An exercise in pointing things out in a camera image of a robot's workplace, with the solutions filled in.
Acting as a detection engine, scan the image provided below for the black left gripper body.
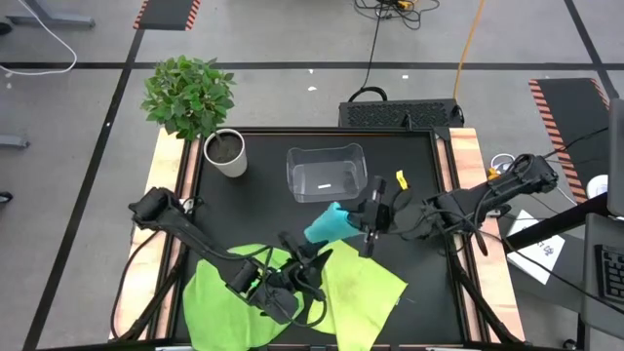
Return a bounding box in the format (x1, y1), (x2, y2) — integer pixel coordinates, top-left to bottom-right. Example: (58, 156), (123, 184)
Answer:
(248, 262), (318, 326)

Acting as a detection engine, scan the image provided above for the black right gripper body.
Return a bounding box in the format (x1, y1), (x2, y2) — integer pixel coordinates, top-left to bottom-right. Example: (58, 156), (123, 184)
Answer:
(379, 189), (440, 240)

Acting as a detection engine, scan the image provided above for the teal blue microfiber towel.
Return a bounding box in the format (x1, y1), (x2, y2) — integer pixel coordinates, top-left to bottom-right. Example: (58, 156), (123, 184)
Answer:
(303, 201), (365, 245)

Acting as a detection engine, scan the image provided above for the yellow-green microfiber towel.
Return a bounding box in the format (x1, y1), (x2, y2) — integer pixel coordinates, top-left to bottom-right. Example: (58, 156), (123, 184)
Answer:
(306, 238), (409, 351)

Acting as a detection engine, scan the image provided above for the bright green microfiber towel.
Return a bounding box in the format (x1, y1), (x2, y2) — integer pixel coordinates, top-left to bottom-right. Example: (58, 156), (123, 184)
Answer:
(182, 242), (306, 351)

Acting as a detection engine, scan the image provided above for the clear plastic bin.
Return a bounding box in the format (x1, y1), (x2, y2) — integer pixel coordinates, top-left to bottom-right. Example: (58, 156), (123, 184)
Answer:
(286, 142), (370, 204)

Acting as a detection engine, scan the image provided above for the black perforated computer case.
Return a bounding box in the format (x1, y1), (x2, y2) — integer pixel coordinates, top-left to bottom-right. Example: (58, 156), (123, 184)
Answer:
(338, 98), (465, 131)

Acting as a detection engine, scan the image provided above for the light wooden side board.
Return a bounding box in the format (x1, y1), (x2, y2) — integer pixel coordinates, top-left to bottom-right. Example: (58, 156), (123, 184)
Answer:
(436, 127), (527, 342)
(109, 129), (201, 342)

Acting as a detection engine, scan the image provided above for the white plant pot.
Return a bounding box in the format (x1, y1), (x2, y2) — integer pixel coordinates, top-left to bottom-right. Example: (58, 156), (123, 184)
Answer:
(203, 127), (249, 178)

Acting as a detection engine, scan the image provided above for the white paper sheet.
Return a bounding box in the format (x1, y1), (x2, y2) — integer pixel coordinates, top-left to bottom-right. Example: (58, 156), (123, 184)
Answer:
(506, 209), (566, 286)

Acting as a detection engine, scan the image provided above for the black diagonal beam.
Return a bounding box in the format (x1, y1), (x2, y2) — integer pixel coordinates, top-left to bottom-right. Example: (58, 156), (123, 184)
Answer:
(501, 192), (610, 253)

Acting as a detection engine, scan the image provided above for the green leafy plant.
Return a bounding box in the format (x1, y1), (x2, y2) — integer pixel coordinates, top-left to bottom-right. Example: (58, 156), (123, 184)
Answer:
(140, 53), (238, 141)

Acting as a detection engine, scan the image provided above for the black hazard-striped floor mat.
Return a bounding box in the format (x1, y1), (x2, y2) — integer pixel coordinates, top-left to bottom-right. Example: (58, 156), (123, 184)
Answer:
(528, 77), (611, 205)
(133, 0), (202, 32)

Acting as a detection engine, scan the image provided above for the white round cup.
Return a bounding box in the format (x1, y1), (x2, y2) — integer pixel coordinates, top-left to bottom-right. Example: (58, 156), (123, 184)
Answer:
(586, 174), (609, 200)

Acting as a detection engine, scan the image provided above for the grey desk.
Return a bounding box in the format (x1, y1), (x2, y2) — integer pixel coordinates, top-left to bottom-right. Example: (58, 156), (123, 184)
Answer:
(579, 212), (624, 340)

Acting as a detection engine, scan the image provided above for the black keyboard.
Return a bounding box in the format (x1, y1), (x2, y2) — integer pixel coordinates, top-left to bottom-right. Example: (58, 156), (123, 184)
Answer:
(594, 243), (624, 306)

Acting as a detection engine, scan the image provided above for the grey monitor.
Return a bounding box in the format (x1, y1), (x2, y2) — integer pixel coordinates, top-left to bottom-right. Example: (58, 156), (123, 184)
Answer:
(606, 97), (624, 218)

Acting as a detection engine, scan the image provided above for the white coiled cable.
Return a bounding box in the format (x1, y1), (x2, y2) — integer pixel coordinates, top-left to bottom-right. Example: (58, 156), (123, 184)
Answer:
(489, 152), (517, 172)

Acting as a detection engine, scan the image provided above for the yellow cable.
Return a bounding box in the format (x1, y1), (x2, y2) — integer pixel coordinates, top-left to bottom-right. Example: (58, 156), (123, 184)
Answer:
(451, 0), (487, 101)

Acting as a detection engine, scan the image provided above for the tangled black cable bundle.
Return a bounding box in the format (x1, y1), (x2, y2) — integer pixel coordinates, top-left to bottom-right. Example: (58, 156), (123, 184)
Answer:
(353, 0), (441, 31)

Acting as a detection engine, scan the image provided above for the white floor cable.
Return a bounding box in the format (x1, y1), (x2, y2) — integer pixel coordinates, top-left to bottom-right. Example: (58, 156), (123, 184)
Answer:
(0, 0), (79, 78)

